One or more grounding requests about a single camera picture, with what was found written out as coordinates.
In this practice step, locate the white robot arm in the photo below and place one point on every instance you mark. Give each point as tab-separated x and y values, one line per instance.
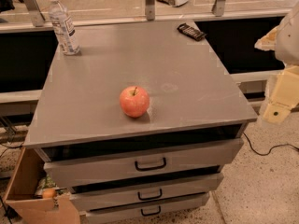
287	43

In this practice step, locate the bottom grey drawer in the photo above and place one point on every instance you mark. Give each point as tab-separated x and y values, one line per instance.
147	209

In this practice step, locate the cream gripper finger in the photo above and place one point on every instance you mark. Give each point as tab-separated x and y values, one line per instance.
283	95
268	41

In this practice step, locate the clear plastic water bottle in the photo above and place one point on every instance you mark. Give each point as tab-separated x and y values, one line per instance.
63	28

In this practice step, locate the red apple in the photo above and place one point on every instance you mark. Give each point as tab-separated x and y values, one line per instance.
134	101

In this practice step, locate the grey drawer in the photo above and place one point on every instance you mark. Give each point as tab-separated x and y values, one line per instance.
107	198
147	209
164	160

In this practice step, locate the orange fruit in box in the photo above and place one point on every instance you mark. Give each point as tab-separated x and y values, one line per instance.
49	193

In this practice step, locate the black rxbar chocolate wrapper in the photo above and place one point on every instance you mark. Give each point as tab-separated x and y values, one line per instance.
191	32

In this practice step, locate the grey drawer cabinet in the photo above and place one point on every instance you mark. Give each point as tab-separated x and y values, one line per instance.
139	123

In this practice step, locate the middle grey drawer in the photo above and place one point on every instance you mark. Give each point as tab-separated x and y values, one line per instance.
107	198

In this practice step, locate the metal railing frame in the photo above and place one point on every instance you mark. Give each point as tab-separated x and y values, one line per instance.
29	15

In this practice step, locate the brown cardboard box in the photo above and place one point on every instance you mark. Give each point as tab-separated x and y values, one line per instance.
21	194

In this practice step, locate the top grey drawer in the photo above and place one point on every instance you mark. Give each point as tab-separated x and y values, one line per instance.
164	160

